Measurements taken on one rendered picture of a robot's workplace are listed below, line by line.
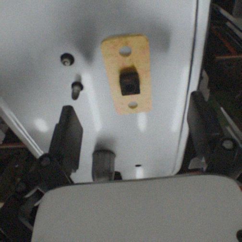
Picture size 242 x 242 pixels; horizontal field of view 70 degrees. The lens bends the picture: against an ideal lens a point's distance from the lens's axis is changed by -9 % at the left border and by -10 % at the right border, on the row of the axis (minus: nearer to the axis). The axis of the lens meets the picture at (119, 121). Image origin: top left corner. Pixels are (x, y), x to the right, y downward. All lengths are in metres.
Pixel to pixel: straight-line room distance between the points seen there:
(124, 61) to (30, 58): 0.08
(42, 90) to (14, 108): 0.05
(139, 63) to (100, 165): 0.14
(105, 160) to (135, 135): 0.05
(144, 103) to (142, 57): 0.05
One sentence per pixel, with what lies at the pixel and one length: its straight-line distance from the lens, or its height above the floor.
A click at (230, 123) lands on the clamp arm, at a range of 0.21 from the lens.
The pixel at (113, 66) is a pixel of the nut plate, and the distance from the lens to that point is 0.16.
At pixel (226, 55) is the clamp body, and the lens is 0.28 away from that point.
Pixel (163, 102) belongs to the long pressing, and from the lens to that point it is 0.20.
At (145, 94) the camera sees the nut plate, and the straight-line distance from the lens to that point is 0.18.
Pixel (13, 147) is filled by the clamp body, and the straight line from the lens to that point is 0.40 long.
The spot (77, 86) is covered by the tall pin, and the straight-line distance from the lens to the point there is 0.18.
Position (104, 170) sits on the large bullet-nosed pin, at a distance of 0.25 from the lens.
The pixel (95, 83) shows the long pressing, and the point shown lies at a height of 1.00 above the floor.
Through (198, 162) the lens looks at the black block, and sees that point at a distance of 0.35.
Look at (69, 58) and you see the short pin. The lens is 0.16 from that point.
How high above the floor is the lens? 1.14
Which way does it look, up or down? 41 degrees down
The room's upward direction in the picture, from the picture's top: 179 degrees clockwise
